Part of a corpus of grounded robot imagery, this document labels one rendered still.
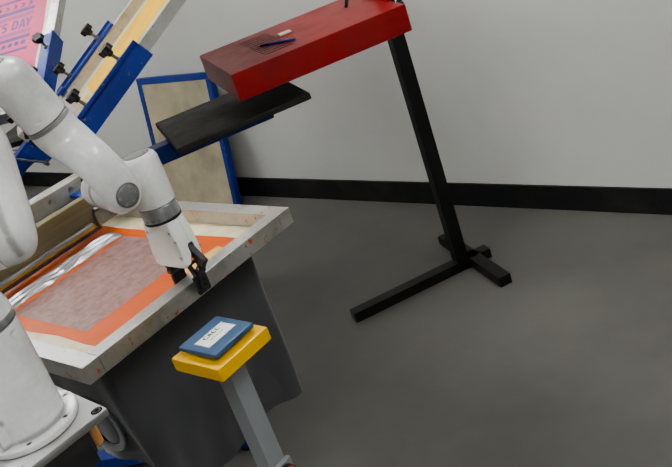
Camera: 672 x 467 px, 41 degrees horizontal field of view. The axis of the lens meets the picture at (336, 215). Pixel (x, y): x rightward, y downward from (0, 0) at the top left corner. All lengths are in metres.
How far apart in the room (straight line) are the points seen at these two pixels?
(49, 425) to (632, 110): 2.65
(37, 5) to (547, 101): 2.02
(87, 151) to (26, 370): 0.53
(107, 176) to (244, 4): 2.80
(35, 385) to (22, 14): 2.72
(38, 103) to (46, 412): 0.59
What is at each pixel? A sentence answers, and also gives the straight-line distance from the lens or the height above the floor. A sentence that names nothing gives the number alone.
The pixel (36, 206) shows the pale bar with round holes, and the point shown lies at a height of 1.03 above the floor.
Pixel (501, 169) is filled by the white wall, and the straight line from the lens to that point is 3.84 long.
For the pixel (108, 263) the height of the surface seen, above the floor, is 0.96.
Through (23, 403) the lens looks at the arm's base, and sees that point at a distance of 1.19.
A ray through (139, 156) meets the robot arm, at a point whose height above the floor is 1.27.
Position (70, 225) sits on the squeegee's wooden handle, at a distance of 2.31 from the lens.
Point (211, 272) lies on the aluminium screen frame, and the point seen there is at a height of 0.98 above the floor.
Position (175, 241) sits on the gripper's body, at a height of 1.09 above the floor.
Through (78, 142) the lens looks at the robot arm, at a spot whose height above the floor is 1.35.
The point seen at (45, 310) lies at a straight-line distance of 2.06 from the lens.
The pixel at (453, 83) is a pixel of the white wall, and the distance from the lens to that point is 3.76.
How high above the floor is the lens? 1.72
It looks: 23 degrees down
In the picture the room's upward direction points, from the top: 19 degrees counter-clockwise
